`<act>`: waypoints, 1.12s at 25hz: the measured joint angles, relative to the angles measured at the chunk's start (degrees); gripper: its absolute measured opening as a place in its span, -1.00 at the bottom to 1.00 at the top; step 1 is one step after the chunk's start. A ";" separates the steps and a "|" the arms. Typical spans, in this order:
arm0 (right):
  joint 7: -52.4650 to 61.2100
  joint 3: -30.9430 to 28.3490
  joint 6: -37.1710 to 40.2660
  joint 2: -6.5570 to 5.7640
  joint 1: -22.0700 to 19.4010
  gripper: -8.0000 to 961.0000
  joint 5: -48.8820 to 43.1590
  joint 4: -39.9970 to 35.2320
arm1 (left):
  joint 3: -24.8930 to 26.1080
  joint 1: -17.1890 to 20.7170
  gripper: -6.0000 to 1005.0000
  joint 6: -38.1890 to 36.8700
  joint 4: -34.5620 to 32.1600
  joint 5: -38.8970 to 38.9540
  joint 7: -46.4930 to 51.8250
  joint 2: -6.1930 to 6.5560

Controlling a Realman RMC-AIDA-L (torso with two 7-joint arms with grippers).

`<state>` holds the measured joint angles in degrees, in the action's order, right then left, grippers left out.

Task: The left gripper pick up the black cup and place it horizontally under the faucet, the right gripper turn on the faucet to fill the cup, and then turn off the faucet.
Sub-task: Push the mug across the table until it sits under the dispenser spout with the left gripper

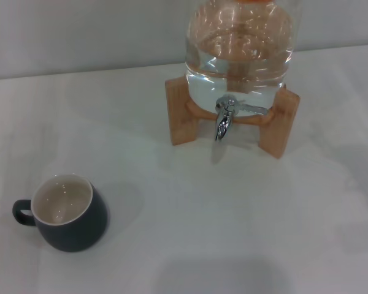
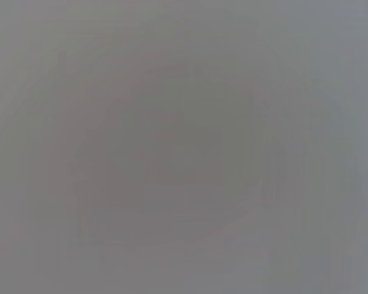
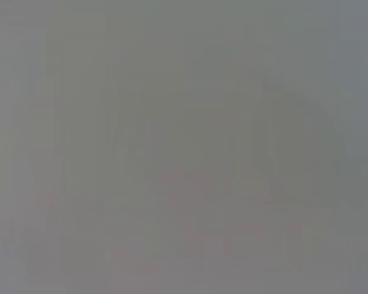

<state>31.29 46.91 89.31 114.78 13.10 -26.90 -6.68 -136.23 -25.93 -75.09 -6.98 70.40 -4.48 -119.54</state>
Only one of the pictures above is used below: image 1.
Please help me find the black cup with white inside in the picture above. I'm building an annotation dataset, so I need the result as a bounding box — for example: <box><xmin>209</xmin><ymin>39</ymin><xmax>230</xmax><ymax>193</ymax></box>
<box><xmin>12</xmin><ymin>173</ymin><xmax>110</xmax><ymax>253</ymax></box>

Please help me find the chrome faucet with lever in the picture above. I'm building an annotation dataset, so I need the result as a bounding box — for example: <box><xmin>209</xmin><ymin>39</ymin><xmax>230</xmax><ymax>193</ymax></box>
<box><xmin>213</xmin><ymin>94</ymin><xmax>269</xmax><ymax>142</ymax></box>

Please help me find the wooden dispenser stand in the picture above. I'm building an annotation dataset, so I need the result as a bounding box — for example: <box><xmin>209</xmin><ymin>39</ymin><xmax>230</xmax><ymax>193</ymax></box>
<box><xmin>164</xmin><ymin>76</ymin><xmax>301</xmax><ymax>160</ymax></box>

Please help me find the glass water dispenser jar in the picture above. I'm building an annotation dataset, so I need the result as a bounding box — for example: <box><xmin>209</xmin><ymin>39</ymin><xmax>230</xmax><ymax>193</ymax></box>
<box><xmin>183</xmin><ymin>0</ymin><xmax>301</xmax><ymax>119</ymax></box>

